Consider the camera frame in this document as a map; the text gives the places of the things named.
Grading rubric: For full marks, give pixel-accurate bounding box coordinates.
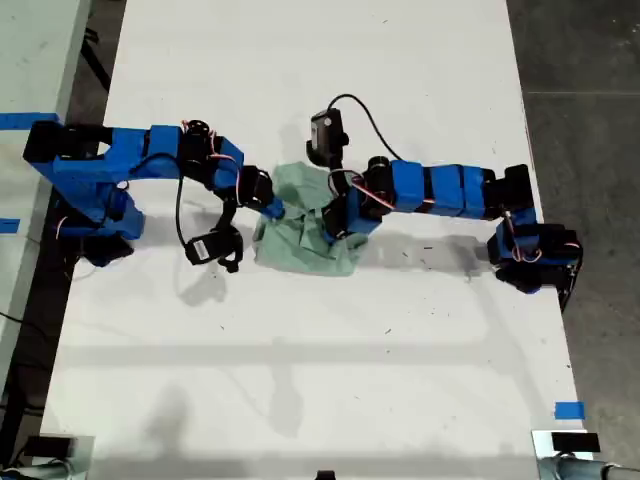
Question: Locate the pale green T-shirt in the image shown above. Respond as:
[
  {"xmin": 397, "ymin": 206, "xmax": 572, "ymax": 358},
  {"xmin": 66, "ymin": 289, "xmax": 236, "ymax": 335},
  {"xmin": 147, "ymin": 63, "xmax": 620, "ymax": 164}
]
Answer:
[{"xmin": 251, "ymin": 160, "xmax": 370, "ymax": 277}]

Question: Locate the black stand leg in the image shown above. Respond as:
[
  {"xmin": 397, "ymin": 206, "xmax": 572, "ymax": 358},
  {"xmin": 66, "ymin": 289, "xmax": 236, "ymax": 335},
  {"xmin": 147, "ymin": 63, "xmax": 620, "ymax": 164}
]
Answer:
[{"xmin": 82, "ymin": 27, "xmax": 112, "ymax": 94}]

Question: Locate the black table clamp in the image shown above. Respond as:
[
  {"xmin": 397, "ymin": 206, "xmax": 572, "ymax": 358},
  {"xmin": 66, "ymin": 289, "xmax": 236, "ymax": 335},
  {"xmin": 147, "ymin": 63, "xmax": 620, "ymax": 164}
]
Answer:
[{"xmin": 555, "ymin": 259, "xmax": 585, "ymax": 315}]

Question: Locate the long blue tape strip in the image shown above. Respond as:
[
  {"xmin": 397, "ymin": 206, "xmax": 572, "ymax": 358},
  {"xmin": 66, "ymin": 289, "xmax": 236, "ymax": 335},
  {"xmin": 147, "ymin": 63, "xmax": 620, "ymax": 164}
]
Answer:
[{"xmin": 0, "ymin": 112, "xmax": 60, "ymax": 130}]

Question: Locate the pale side table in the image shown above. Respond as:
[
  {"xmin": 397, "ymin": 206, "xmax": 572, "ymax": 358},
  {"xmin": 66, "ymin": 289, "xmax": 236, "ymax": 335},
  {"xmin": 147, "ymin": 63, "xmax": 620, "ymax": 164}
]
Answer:
[{"xmin": 0, "ymin": 0, "xmax": 93, "ymax": 371}]

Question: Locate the pale grey tube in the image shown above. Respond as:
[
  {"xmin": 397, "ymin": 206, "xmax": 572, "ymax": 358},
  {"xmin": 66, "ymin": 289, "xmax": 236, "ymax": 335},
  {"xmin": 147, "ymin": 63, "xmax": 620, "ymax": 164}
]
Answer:
[{"xmin": 537, "ymin": 453, "xmax": 640, "ymax": 480}]

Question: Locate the camera black stalk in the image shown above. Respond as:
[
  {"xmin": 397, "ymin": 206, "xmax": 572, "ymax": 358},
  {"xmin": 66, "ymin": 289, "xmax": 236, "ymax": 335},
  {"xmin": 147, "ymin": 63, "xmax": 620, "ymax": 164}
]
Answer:
[
  {"xmin": 324, "ymin": 154, "xmax": 346, "ymax": 186},
  {"xmin": 214, "ymin": 197, "xmax": 239, "ymax": 234}
]

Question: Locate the camera black cable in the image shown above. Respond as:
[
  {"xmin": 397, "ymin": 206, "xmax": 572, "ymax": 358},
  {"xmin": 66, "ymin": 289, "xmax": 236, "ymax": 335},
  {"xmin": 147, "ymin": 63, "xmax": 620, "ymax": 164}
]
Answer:
[
  {"xmin": 325, "ymin": 93, "xmax": 404, "ymax": 162},
  {"xmin": 173, "ymin": 152, "xmax": 192, "ymax": 246}
]

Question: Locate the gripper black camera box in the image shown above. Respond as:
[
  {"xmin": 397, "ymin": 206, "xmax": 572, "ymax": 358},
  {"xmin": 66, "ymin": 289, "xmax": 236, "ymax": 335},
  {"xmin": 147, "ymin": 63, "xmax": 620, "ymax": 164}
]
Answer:
[
  {"xmin": 305, "ymin": 107, "xmax": 350, "ymax": 166},
  {"xmin": 184, "ymin": 227, "xmax": 245, "ymax": 274}
]

